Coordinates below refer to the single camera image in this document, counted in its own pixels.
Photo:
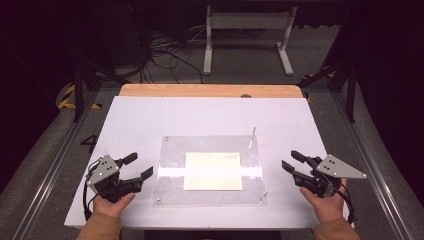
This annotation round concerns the white paper sheet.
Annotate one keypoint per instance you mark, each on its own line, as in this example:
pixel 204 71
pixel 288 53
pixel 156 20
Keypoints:
pixel 200 115

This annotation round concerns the person's left hand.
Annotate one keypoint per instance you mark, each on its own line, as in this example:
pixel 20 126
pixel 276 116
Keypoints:
pixel 108 207

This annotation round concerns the aluminium floor rail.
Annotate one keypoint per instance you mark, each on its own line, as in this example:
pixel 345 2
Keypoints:
pixel 56 163
pixel 370 160

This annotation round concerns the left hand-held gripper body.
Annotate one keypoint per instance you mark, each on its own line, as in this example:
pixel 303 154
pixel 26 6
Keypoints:
pixel 104 170

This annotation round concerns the clear acrylic sheet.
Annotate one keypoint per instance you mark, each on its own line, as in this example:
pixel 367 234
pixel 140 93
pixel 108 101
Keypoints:
pixel 206 196

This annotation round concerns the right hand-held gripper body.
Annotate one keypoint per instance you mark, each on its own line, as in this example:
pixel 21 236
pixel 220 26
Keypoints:
pixel 336 169

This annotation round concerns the black yellow floor tape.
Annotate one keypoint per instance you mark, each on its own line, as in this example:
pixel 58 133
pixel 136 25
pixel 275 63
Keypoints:
pixel 66 96
pixel 316 74

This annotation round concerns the black stand legs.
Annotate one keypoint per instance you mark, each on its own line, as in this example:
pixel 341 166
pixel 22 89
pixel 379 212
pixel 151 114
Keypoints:
pixel 350 96
pixel 78 93

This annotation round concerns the white metal stand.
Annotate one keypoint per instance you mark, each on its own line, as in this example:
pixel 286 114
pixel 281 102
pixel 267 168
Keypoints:
pixel 248 20

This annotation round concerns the metal pin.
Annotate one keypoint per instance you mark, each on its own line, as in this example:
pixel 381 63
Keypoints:
pixel 264 196
pixel 252 138

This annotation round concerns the person's right hand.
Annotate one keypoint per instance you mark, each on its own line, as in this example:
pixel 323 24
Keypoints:
pixel 325 206

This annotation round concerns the cream paper card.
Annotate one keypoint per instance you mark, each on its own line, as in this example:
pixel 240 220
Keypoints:
pixel 213 182

